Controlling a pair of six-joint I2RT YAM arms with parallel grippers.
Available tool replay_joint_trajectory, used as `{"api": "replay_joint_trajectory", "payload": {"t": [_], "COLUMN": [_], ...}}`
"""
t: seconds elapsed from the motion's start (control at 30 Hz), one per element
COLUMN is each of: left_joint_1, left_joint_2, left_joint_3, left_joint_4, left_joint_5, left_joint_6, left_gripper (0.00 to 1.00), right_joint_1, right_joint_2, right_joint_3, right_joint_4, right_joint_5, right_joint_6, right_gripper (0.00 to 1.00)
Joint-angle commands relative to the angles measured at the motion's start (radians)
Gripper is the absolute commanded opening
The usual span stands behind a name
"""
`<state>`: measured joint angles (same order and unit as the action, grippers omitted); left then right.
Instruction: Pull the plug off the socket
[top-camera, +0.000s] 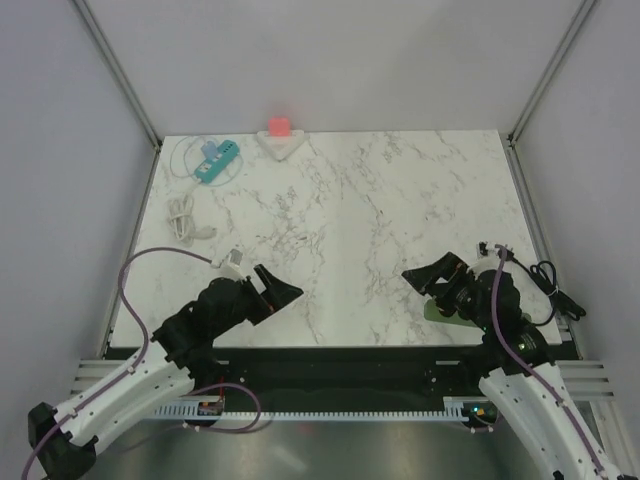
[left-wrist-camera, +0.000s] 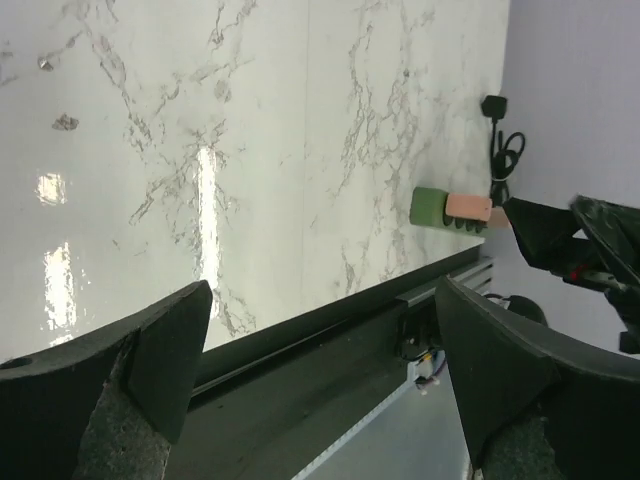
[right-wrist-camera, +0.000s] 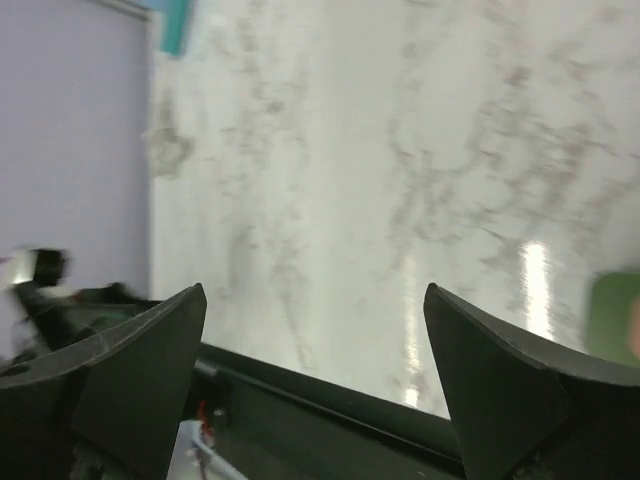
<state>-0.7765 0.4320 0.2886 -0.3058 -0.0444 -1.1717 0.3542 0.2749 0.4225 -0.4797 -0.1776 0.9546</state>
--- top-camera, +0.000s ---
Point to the light blue plug adapter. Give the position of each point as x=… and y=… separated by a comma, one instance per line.
x=209, y=149

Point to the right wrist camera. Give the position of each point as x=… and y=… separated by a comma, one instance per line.
x=487, y=249

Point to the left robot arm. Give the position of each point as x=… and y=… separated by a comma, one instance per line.
x=176, y=359

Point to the white triangular socket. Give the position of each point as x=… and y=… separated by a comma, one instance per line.
x=281, y=147

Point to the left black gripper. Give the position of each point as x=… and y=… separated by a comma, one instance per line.
x=277, y=294

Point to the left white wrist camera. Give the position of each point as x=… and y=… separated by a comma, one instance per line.
x=230, y=266

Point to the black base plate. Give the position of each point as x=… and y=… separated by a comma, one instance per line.
x=410, y=369

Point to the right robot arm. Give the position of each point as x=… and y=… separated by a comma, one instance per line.
x=513, y=367

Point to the white slotted cable duct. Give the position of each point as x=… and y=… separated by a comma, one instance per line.
x=454, y=409

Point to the red plug adapter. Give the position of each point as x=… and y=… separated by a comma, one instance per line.
x=279, y=126

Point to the green power strip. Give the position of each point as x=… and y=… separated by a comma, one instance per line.
x=478, y=316

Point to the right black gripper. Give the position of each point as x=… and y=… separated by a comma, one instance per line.
x=449, y=267

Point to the teal power strip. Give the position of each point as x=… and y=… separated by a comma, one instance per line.
x=210, y=169

